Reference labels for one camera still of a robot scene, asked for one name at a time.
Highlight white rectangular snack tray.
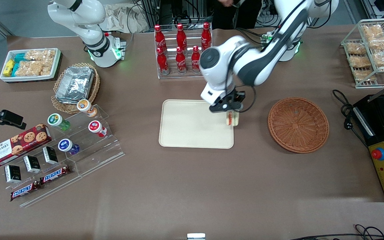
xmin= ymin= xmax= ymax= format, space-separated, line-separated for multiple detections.
xmin=0 ymin=48 xmax=61 ymax=82

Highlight Snickers chocolate bar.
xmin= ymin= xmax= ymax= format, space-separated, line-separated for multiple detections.
xmin=10 ymin=181 xmax=42 ymax=202
xmin=40 ymin=166 xmax=71 ymax=185

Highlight round brown wicker basket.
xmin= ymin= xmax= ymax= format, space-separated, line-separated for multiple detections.
xmin=268 ymin=97 xmax=330 ymax=154

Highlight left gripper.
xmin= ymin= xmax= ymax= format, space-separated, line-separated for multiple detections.
xmin=224 ymin=90 xmax=246 ymax=118

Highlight clear rice cracker pack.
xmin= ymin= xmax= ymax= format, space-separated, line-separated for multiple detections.
xmin=25 ymin=49 xmax=56 ymax=63
xmin=15 ymin=61 xmax=53 ymax=77

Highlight triangular packed sandwich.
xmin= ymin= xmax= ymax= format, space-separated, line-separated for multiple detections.
xmin=226 ymin=112 xmax=240 ymax=127

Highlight black machine power cable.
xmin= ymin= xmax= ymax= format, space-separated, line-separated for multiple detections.
xmin=332 ymin=89 xmax=370 ymax=148

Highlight small bottle blue lid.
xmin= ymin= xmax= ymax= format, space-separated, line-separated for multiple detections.
xmin=58 ymin=139 xmax=80 ymax=155

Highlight clear acrylic stepped snack stand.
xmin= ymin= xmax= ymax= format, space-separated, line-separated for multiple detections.
xmin=0 ymin=143 xmax=83 ymax=208

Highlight small bottle red lid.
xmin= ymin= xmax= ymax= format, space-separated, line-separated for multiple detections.
xmin=88 ymin=120 xmax=108 ymax=137

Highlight black floor cables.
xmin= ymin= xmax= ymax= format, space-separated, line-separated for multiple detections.
xmin=289 ymin=224 xmax=384 ymax=240

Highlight stack of foil containers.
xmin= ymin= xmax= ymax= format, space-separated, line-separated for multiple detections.
xmin=55 ymin=67 xmax=95 ymax=105

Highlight person in dark clothing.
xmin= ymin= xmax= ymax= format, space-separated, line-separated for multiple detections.
xmin=212 ymin=0 xmax=263 ymax=30

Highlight black left arm base cables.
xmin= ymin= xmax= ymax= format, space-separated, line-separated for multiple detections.
xmin=235 ymin=27 xmax=266 ymax=43

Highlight oval light wicker basket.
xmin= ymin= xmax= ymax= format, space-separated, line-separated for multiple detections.
xmin=51 ymin=63 xmax=100 ymax=114

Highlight black right arm base cable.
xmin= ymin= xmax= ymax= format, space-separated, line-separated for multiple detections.
xmin=125 ymin=3 xmax=143 ymax=34

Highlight yellow snack pack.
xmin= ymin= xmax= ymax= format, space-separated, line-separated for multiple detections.
xmin=3 ymin=59 xmax=15 ymax=77

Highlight black machine with yellow panel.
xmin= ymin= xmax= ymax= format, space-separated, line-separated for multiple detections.
xmin=353 ymin=94 xmax=384 ymax=203

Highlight red cola bottle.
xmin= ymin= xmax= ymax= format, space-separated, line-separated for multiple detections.
xmin=157 ymin=47 xmax=170 ymax=75
xmin=176 ymin=47 xmax=187 ymax=74
xmin=154 ymin=25 xmax=167 ymax=53
xmin=191 ymin=46 xmax=202 ymax=74
xmin=201 ymin=22 xmax=212 ymax=51
xmin=176 ymin=23 xmax=188 ymax=50

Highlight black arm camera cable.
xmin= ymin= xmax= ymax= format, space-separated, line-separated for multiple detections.
xmin=234 ymin=7 xmax=309 ymax=114

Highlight clear acrylic stepped bottle stand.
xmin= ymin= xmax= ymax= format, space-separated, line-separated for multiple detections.
xmin=45 ymin=104 xmax=125 ymax=177

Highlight small bottle orange lid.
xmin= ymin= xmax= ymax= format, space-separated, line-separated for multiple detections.
xmin=77 ymin=99 xmax=98 ymax=117

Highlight white wire bread rack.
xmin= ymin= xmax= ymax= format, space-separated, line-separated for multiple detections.
xmin=341 ymin=18 xmax=384 ymax=89

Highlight small bottle green lid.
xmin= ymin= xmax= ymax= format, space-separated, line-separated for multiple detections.
xmin=47 ymin=113 xmax=71 ymax=131

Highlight small black box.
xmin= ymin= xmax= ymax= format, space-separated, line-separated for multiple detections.
xmin=23 ymin=155 xmax=41 ymax=173
xmin=43 ymin=146 xmax=59 ymax=165
xmin=5 ymin=165 xmax=22 ymax=183

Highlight red Walkers cookie box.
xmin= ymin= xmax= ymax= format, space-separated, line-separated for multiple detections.
xmin=0 ymin=124 xmax=52 ymax=167

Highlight aluminium corner frame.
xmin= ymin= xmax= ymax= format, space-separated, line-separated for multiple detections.
xmin=344 ymin=0 xmax=384 ymax=20

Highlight beige rectangular tray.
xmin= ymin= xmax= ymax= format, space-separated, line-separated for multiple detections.
xmin=159 ymin=99 xmax=234 ymax=149

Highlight aluminium equipment frame with cables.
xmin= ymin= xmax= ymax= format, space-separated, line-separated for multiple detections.
xmin=139 ymin=0 xmax=220 ymax=30

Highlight clear acrylic bottle rack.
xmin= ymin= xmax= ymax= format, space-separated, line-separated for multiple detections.
xmin=154 ymin=28 xmax=213 ymax=79

